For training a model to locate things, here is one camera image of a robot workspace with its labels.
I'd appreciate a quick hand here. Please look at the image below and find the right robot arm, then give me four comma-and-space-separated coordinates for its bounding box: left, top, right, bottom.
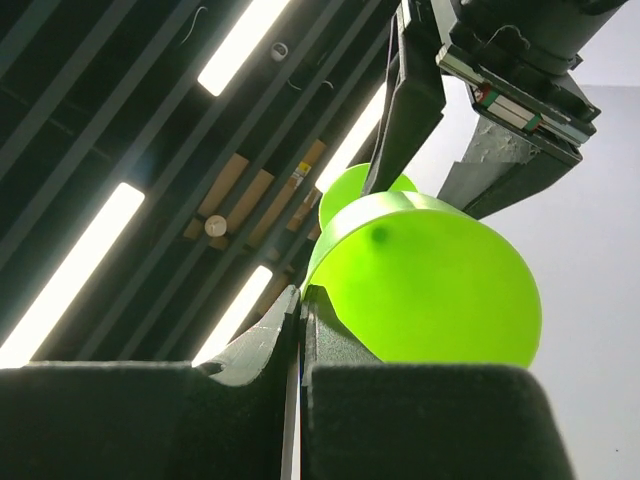
362, 1, 622, 219

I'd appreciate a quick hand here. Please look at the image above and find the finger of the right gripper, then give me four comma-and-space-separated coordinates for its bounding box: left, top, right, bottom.
437, 117, 582, 219
361, 1, 446, 196

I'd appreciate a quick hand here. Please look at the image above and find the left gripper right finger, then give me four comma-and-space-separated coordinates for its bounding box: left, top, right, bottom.
300, 286, 575, 479

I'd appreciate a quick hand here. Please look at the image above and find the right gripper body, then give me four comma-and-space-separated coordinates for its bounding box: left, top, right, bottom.
429, 1, 601, 146

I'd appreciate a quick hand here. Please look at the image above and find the green plastic goblet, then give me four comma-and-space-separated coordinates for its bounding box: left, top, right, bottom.
303, 164, 542, 368

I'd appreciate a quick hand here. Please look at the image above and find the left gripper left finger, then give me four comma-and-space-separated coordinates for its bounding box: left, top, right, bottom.
1, 286, 300, 479

